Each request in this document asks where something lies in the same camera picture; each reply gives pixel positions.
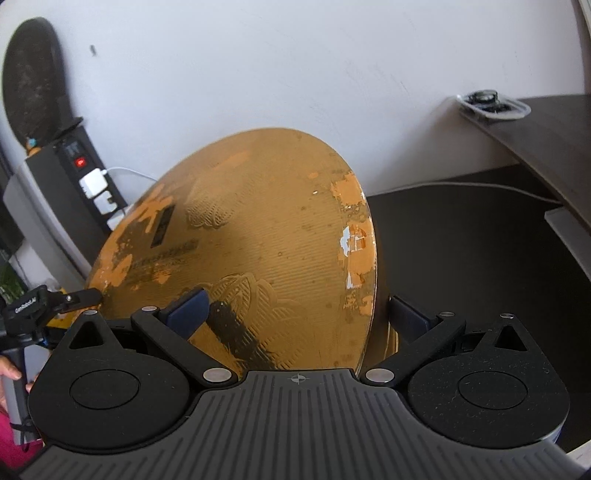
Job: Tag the clear tray with items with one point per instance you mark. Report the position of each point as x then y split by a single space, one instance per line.
491 105

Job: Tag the middle white charger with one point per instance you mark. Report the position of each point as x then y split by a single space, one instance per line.
105 203

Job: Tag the dark curved desk shelf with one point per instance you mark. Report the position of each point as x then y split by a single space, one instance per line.
554 143

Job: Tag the top white charger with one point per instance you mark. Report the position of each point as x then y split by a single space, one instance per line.
93 183

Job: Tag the gold round box lid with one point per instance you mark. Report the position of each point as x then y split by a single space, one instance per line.
275 227

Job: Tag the white charger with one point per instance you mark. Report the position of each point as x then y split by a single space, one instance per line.
118 217
93 183
105 203

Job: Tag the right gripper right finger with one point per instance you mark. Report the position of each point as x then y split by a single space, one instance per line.
487 387

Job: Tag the black power strip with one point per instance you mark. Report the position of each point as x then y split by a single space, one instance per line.
83 198

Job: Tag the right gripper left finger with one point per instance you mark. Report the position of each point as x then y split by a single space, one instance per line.
116 385

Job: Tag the bottom white charger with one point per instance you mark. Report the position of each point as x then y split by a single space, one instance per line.
118 217

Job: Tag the grey paper stack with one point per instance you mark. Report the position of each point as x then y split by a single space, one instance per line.
573 235

